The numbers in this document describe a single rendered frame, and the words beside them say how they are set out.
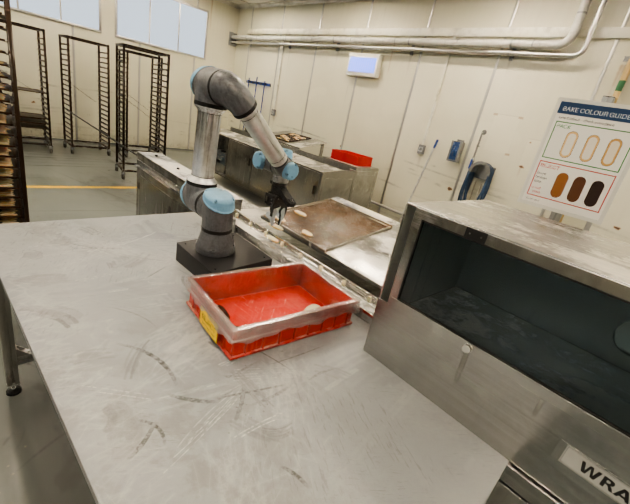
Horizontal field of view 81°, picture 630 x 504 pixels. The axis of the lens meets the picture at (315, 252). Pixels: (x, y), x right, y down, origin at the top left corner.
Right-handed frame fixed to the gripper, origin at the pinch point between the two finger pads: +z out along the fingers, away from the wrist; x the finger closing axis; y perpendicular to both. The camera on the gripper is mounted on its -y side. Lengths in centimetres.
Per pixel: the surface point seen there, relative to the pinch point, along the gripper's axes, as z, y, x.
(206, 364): 12, -60, 71
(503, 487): 20, -126, 29
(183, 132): 47, 684, -301
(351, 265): 5.1, -42.3, -9.0
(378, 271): 4, -53, -14
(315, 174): 17, 180, -215
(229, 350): 10, -60, 64
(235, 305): 12, -39, 48
